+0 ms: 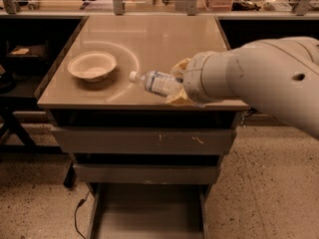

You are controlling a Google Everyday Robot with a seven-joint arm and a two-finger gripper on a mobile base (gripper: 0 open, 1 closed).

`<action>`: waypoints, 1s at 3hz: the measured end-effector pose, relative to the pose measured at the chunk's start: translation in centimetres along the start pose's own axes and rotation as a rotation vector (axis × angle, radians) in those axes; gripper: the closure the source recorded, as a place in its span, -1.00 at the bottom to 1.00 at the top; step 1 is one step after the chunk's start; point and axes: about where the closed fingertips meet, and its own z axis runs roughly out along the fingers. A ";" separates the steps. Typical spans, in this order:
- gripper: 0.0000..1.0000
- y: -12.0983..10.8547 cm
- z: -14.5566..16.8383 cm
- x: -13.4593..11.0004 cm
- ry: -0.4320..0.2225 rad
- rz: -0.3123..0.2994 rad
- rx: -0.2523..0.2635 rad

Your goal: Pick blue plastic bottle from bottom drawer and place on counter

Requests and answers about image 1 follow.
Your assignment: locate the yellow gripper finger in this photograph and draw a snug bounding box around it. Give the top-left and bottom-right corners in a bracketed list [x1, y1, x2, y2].
[165, 89, 197, 107]
[169, 58, 190, 79]

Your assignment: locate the clear plastic water bottle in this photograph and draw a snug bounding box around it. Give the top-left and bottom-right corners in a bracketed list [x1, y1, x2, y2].
[129, 71, 182, 98]

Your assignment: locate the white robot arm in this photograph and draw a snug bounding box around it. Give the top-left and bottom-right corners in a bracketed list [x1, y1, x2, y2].
[165, 37, 319, 139]

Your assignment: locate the grey drawer cabinet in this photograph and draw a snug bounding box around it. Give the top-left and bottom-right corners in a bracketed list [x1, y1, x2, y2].
[34, 13, 253, 187]

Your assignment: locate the grey top drawer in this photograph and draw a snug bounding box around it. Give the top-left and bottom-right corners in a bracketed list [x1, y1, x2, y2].
[52, 126, 236, 155]

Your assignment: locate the grey middle drawer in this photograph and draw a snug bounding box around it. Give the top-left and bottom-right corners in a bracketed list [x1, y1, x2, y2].
[74, 164, 217, 184]

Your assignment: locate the grey open bottom drawer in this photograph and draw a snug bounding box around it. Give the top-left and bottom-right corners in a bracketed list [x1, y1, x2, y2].
[87, 184, 208, 239]

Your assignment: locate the white paper bowl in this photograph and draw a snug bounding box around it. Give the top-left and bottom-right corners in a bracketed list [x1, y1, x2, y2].
[68, 51, 117, 83]

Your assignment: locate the dark box on shelf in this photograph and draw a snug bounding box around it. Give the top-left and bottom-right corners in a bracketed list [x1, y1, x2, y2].
[6, 44, 49, 74]

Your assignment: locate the black floor cable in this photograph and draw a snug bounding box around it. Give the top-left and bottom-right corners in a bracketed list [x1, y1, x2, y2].
[73, 190, 92, 239]

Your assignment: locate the black side table frame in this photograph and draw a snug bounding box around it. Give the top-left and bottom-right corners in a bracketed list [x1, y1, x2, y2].
[0, 97, 77, 188]

